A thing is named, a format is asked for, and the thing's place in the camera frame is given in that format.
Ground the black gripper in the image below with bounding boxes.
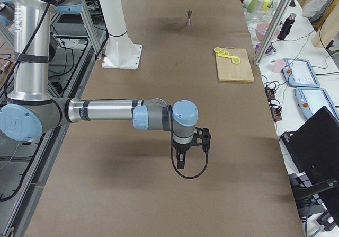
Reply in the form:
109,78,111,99
173,141,191,169

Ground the steel jigger measuring cup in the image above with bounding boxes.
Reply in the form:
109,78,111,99
186,10,193,25

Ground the green plastic cup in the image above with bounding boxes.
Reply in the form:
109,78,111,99
247,0,259,13

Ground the yellow plastic cup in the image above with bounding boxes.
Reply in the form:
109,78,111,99
262,0,271,12

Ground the pink plastic cup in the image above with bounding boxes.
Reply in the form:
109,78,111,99
272,59,286,73

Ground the yellow plastic spoon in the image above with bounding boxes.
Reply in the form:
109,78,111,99
217,54,237,59

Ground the pink bowl with ice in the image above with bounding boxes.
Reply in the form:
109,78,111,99
255,23,280,41

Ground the bamboo cutting board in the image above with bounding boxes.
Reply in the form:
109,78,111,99
215,48,254,82

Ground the purple cloth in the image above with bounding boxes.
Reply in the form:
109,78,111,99
254,43,277,56

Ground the black water bottle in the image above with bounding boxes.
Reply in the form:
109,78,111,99
277,13,297,40

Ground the man in grey jacket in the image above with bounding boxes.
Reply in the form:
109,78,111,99
302,0,334,23

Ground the upper teach pendant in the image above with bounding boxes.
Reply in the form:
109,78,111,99
282,58,320,88

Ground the teach pendant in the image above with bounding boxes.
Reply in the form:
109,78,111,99
282,58,320,88
295,87,338,119

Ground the black computer monitor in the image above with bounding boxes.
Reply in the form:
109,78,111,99
281,106,338,181

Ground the lower teach pendant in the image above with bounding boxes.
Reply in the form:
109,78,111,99
295,87,338,119

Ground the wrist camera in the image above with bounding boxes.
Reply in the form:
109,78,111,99
192,127,211,153

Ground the aluminium frame post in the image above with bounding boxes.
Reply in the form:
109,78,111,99
254,0,291,66

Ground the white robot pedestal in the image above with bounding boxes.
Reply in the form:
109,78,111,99
99,0,142,70

